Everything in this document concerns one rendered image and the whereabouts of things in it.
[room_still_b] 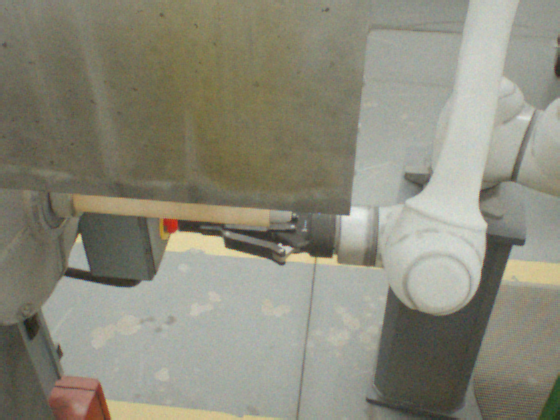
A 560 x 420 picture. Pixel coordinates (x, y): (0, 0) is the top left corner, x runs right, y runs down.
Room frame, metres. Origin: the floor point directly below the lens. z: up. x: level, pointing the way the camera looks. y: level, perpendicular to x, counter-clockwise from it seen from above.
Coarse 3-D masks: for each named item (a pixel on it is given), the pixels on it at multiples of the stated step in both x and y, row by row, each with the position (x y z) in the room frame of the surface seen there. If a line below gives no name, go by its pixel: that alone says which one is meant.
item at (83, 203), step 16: (80, 208) 0.46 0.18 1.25; (96, 208) 0.46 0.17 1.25; (112, 208) 0.46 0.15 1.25; (128, 208) 0.46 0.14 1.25; (144, 208) 0.46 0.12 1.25; (160, 208) 0.46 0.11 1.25; (176, 208) 0.45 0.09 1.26; (192, 208) 0.45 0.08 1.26; (208, 208) 0.45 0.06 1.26; (224, 208) 0.45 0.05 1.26; (240, 208) 0.45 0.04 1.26; (240, 224) 0.45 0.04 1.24; (256, 224) 0.45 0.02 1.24
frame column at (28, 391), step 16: (0, 336) 0.56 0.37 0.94; (16, 336) 0.58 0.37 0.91; (0, 352) 0.54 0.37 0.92; (16, 352) 0.57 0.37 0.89; (0, 368) 0.53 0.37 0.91; (16, 368) 0.56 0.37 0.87; (32, 368) 0.59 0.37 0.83; (0, 384) 0.52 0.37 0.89; (16, 384) 0.55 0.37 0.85; (32, 384) 0.58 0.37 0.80; (0, 400) 0.51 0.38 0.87; (16, 400) 0.53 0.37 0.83; (32, 400) 0.56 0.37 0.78; (0, 416) 0.50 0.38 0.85; (16, 416) 0.52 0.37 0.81; (32, 416) 0.55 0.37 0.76; (48, 416) 0.58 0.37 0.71
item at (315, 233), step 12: (300, 216) 0.75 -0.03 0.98; (312, 216) 0.72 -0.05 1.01; (324, 216) 0.72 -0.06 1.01; (300, 228) 0.72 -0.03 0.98; (312, 228) 0.70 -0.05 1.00; (324, 228) 0.70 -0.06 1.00; (276, 240) 0.71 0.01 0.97; (288, 240) 0.70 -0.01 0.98; (300, 240) 0.70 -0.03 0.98; (312, 240) 0.69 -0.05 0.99; (324, 240) 0.69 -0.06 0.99; (300, 252) 0.69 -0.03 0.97; (312, 252) 0.69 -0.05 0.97; (324, 252) 0.69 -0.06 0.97
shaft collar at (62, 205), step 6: (54, 192) 0.47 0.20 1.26; (54, 198) 0.46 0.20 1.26; (60, 198) 0.46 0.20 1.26; (66, 198) 0.46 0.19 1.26; (72, 198) 0.47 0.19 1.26; (54, 204) 0.46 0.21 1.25; (60, 204) 0.46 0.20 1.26; (66, 204) 0.46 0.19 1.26; (72, 204) 0.46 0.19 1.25; (54, 210) 0.46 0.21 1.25; (60, 210) 0.46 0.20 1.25; (66, 210) 0.46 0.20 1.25; (72, 210) 0.46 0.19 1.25; (60, 216) 0.46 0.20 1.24; (66, 216) 0.46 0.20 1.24; (72, 216) 0.46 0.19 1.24; (78, 216) 0.47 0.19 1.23
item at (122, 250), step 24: (96, 216) 0.68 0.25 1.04; (120, 216) 0.68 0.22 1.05; (144, 216) 0.68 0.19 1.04; (96, 240) 0.68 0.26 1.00; (120, 240) 0.68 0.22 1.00; (144, 240) 0.67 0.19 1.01; (168, 240) 0.75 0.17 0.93; (96, 264) 0.68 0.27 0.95; (120, 264) 0.68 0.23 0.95; (144, 264) 0.67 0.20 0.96
